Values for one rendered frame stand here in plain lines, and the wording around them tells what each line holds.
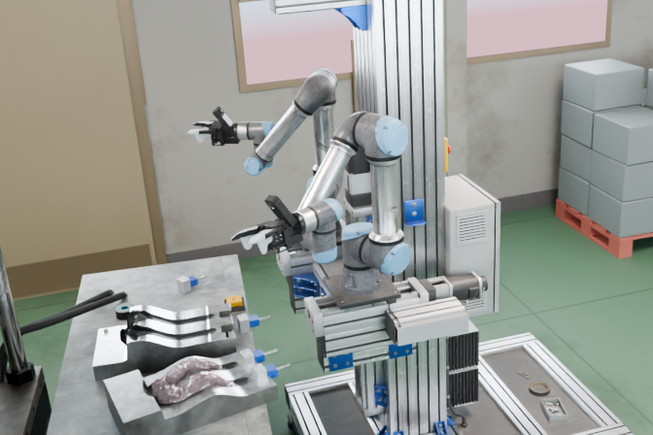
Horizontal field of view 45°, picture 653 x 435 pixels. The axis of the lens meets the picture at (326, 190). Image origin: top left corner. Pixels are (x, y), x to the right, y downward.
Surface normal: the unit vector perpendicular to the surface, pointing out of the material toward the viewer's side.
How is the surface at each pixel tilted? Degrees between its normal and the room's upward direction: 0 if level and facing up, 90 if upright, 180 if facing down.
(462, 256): 90
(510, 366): 0
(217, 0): 90
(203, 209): 90
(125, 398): 0
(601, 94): 90
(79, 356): 0
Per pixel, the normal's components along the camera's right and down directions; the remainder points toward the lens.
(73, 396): -0.06, -0.93
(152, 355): 0.18, 0.34
